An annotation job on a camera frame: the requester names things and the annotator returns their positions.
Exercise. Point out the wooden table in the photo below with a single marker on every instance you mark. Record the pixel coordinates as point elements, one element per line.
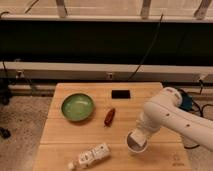
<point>62,140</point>

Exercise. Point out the black rectangular sponge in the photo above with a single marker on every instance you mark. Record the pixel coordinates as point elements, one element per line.
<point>120,94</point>

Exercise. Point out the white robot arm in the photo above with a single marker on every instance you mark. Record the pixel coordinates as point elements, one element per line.
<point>163,109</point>

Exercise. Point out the white ceramic cup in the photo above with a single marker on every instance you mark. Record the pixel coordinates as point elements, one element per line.
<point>133,151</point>

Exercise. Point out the red-brown toy pepper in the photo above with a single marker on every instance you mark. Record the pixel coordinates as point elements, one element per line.
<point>109,117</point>

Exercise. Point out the green ceramic bowl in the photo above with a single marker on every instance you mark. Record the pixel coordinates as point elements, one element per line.
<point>77,107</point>

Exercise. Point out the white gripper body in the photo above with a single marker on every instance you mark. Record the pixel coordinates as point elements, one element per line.
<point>137,139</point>

